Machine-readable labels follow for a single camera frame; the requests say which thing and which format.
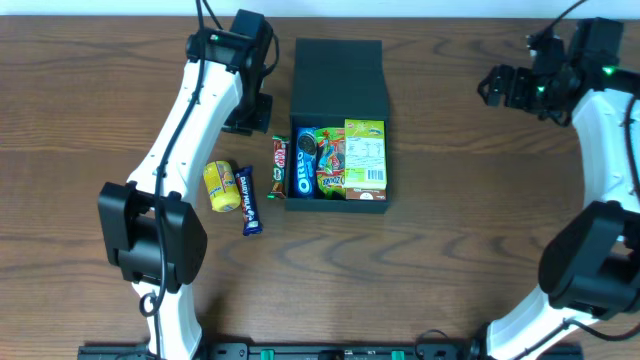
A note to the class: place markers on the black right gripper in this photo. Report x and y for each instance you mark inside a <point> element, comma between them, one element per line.
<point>511,87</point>

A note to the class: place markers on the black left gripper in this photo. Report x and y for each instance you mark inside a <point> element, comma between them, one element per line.
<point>248,120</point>

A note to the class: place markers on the KitKat Milo bar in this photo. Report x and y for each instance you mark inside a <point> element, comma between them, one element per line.
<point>280,148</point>

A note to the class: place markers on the blue Oreo pack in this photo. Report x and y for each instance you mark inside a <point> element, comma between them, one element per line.
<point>305,163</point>

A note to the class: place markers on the yellow Mentos bottle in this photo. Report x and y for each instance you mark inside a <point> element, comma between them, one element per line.
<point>221,186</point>

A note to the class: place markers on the colourful gummy candy bag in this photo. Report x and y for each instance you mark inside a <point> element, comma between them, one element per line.
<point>330,168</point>

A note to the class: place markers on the black gift box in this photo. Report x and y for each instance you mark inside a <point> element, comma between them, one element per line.
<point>335,80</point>

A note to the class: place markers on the Dairy Milk chocolate bar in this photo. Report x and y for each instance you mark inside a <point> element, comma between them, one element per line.
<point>252,224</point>

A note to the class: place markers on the green yellow snack box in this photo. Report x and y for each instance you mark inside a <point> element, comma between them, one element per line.
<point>365,154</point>

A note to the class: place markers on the brown Pocky box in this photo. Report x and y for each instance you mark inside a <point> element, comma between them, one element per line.
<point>365,194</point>

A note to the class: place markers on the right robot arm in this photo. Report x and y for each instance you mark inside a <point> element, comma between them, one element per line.
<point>589,272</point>

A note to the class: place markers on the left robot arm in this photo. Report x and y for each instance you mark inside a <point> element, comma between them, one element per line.
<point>150,228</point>

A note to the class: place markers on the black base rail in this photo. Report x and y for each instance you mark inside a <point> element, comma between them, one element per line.
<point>242,351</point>

